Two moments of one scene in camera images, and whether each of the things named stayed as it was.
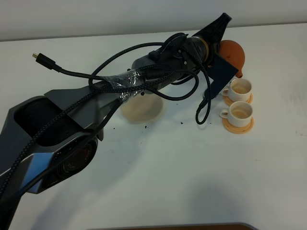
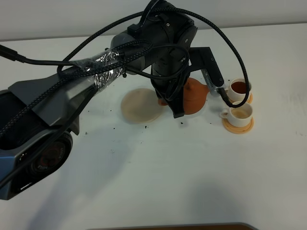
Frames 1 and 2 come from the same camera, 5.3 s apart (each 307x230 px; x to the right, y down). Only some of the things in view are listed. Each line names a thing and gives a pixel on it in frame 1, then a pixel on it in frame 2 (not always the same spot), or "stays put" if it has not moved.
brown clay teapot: x=232 y=52 → x=195 y=94
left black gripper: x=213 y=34 → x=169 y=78
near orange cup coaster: x=238 y=130 stays put
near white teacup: x=240 y=114 stays put
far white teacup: x=240 y=90 stays put
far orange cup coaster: x=228 y=101 stays put
